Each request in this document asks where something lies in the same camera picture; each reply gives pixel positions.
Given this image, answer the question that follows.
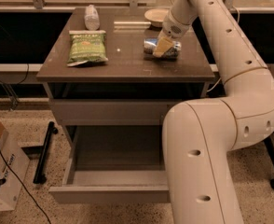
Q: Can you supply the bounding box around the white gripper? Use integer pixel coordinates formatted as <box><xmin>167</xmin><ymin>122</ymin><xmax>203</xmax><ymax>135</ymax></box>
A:
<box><xmin>153</xmin><ymin>10</ymin><xmax>190</xmax><ymax>58</ymax></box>

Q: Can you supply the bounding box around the crushed redbull can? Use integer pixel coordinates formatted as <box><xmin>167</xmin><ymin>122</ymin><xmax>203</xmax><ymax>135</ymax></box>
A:
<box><xmin>144</xmin><ymin>38</ymin><xmax>181</xmax><ymax>59</ymax></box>

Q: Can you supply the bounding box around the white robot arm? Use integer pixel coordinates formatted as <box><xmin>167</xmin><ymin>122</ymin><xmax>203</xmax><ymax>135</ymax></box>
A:
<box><xmin>161</xmin><ymin>0</ymin><xmax>274</xmax><ymax>224</ymax></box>

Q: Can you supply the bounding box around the grey drawer cabinet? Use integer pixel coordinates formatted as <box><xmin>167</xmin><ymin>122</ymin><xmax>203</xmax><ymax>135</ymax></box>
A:
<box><xmin>36</xmin><ymin>7</ymin><xmax>215</xmax><ymax>147</ymax></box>

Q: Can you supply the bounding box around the closed grey upper drawer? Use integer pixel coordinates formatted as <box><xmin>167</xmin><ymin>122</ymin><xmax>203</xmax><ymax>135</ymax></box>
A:
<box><xmin>49</xmin><ymin>99</ymin><xmax>180</xmax><ymax>126</ymax></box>

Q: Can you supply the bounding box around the open grey middle drawer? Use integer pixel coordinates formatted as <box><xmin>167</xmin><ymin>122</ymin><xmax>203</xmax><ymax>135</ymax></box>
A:
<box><xmin>49</xmin><ymin>125</ymin><xmax>170</xmax><ymax>203</ymax></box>

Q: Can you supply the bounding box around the beige paper bowl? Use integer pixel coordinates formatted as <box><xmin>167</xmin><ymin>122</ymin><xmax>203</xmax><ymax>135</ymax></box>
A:
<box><xmin>144</xmin><ymin>8</ymin><xmax>168</xmax><ymax>28</ymax></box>

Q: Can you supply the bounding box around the clear plastic water bottle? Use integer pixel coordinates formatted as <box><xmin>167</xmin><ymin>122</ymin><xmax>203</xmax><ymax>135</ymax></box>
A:
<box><xmin>84</xmin><ymin>5</ymin><xmax>100</xmax><ymax>31</ymax></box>

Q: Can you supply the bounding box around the green chip bag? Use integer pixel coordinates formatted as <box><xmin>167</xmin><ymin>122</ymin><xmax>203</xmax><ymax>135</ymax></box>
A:
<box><xmin>67</xmin><ymin>30</ymin><xmax>108</xmax><ymax>66</ymax></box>

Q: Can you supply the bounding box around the black metal bar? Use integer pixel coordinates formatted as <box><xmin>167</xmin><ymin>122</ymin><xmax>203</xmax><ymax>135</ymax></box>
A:
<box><xmin>33</xmin><ymin>121</ymin><xmax>58</xmax><ymax>184</ymax></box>

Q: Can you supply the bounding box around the white cardboard box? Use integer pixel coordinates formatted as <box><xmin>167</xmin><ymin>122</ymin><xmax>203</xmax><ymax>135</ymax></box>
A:
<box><xmin>0</xmin><ymin>131</ymin><xmax>30</xmax><ymax>212</ymax></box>

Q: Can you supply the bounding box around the black floor cable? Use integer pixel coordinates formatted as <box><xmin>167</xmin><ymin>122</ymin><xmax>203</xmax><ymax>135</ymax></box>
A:
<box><xmin>0</xmin><ymin>126</ymin><xmax>52</xmax><ymax>224</ymax></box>

